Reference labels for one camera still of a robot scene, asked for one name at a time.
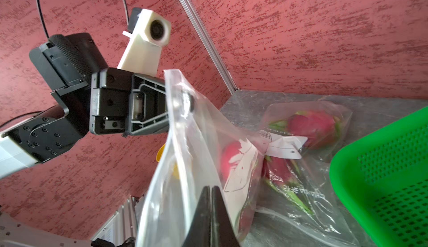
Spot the green plastic basket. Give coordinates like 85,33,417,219
329,108,428,247

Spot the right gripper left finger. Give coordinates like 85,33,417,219
182,186,211,247

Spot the clear zip-top bag rear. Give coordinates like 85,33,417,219
256,101,359,247

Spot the left corner aluminium profile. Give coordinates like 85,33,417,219
179,0,238,94

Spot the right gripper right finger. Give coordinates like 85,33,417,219
210,186,240,247

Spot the white paper card front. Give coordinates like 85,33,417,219
220,140,257,226

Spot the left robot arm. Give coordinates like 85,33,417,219
1,33,169,177

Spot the bag dragon fruit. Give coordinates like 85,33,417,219
262,156,314,215
268,111,342,149

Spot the clear zip-top bag front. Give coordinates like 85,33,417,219
136,69,265,247

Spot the yellow cup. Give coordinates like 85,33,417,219
156,143,180,180

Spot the white paper card rear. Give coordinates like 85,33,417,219
258,130,308,160

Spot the aluminium rail frame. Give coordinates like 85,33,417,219
1,196,139,247

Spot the rear bag lower dragon fruit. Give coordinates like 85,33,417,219
262,156,314,215

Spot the rear bag upper dragon fruit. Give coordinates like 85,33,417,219
268,111,342,149

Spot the white paper card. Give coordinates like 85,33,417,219
220,140,257,226
258,130,308,160

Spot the clear zip-top bag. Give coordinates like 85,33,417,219
136,69,265,247
256,101,359,247

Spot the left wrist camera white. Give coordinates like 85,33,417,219
117,7,171,77

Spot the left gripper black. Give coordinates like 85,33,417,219
89,68,195,137

